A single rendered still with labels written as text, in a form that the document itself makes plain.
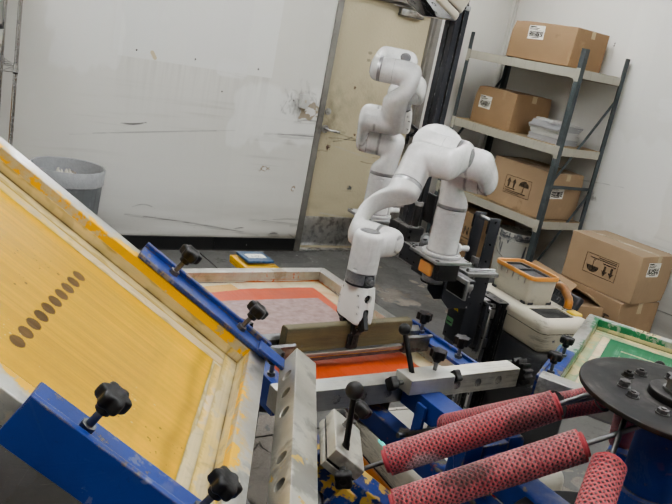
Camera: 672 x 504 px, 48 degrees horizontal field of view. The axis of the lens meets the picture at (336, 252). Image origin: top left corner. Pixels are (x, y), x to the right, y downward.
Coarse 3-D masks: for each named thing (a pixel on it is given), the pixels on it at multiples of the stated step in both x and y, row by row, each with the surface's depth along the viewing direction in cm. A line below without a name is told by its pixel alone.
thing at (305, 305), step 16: (272, 288) 236; (288, 288) 238; (304, 288) 241; (288, 304) 225; (304, 304) 227; (320, 304) 230; (304, 320) 215; (320, 320) 217; (336, 320) 220; (400, 352) 206; (352, 368) 190; (368, 368) 192; (384, 368) 194; (400, 368) 195
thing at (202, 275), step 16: (192, 272) 225; (208, 272) 228; (224, 272) 231; (240, 272) 234; (256, 272) 237; (272, 272) 240; (288, 272) 243; (304, 272) 247; (320, 272) 250; (336, 288) 242
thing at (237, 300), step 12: (252, 288) 232; (228, 300) 219; (240, 300) 220; (264, 300) 224; (240, 312) 211; (276, 312) 217; (264, 324) 206; (276, 324) 208; (324, 360) 191; (336, 360) 193; (324, 372) 184; (336, 372) 186; (348, 372) 187
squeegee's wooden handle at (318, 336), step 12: (288, 324) 181; (300, 324) 183; (312, 324) 184; (324, 324) 185; (336, 324) 187; (348, 324) 189; (372, 324) 192; (384, 324) 195; (396, 324) 197; (408, 324) 199; (288, 336) 180; (300, 336) 181; (312, 336) 183; (324, 336) 185; (336, 336) 187; (360, 336) 192; (372, 336) 194; (384, 336) 196; (396, 336) 198; (300, 348) 183; (312, 348) 185; (324, 348) 187; (336, 348) 189
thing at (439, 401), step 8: (440, 392) 166; (400, 400) 168; (408, 400) 166; (416, 400) 164; (424, 400) 161; (432, 400) 161; (440, 400) 162; (448, 400) 163; (408, 408) 166; (432, 408) 159; (440, 408) 158; (448, 408) 159; (456, 408) 160; (432, 416) 159; (432, 424) 159
